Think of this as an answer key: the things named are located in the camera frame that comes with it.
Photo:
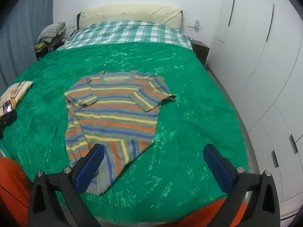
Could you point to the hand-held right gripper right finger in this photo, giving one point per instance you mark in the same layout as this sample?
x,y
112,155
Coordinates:
x,y
217,167

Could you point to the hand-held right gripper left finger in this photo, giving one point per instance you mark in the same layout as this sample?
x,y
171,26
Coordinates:
x,y
88,170

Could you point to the striped knit sweater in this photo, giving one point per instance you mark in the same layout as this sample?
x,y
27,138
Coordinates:
x,y
113,113

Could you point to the dark and yellow clothes pile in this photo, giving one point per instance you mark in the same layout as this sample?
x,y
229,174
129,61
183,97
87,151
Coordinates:
x,y
41,47

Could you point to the smartphone with lit screen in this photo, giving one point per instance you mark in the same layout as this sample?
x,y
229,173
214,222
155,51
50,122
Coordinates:
x,y
6,107

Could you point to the cream folded cloth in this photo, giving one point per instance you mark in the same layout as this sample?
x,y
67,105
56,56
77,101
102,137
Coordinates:
x,y
20,88

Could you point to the orange fleece blanket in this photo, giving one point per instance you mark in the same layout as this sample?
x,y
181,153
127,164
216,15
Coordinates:
x,y
11,184

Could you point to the green floral bedspread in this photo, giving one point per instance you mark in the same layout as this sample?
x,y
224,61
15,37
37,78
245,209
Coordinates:
x,y
194,94

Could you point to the blue-grey curtain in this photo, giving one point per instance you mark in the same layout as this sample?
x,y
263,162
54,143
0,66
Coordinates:
x,y
21,42

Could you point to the checked cloth bundle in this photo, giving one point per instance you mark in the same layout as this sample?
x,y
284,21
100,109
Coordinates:
x,y
52,30

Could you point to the white wardrobe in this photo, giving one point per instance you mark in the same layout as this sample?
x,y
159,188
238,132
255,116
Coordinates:
x,y
260,63

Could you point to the dark wooden nightstand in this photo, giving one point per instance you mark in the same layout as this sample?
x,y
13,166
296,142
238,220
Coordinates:
x,y
201,50

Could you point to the green checkered pillow cover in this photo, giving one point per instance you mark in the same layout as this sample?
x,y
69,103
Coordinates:
x,y
132,32

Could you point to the cream padded headboard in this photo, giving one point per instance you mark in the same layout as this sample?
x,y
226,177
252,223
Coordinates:
x,y
127,13

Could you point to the wall socket with blue plug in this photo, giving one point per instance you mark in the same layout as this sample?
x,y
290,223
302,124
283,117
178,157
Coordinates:
x,y
195,25

